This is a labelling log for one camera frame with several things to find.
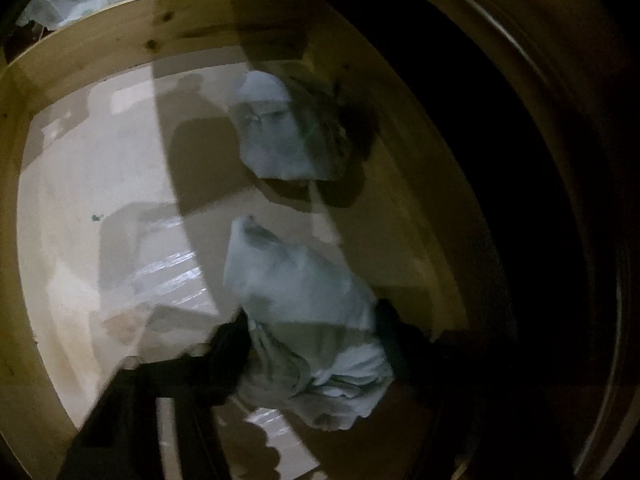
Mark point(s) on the pale crumpled underwear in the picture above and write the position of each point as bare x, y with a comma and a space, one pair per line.
280, 145

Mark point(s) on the light blue underwear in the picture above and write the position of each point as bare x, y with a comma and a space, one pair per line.
300, 300

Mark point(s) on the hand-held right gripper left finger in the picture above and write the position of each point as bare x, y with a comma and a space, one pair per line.
227, 352

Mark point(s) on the wooden drawer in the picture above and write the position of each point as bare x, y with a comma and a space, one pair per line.
100, 185

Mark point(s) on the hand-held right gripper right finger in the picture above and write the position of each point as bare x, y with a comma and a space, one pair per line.
395, 340

